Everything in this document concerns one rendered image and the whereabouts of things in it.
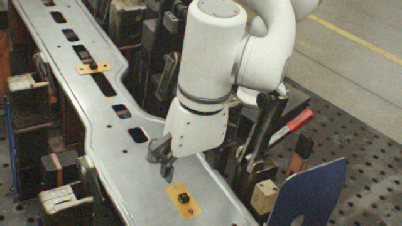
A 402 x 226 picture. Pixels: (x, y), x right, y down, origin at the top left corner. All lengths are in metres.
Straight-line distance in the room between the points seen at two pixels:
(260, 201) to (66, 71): 0.59
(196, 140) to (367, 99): 2.58
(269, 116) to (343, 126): 0.90
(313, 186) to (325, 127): 1.16
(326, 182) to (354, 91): 2.77
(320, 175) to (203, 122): 0.27
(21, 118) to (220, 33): 0.62
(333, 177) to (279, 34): 0.23
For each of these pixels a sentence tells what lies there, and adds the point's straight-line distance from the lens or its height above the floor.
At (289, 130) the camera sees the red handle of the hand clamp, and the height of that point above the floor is 1.12.
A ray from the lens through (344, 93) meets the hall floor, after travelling 3.34.
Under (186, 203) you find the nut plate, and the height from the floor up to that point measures 1.00.
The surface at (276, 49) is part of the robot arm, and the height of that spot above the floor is 1.37.
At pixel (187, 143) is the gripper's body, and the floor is 1.17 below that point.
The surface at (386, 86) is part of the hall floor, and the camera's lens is 3.57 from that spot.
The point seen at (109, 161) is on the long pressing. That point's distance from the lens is 1.04.
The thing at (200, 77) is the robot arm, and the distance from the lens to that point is 0.75.
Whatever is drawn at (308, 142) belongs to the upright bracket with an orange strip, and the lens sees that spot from 0.87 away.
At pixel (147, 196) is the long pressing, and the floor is 1.00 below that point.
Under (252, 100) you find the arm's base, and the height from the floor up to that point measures 0.80.
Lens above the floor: 1.72
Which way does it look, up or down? 37 degrees down
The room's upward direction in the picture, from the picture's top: 11 degrees clockwise
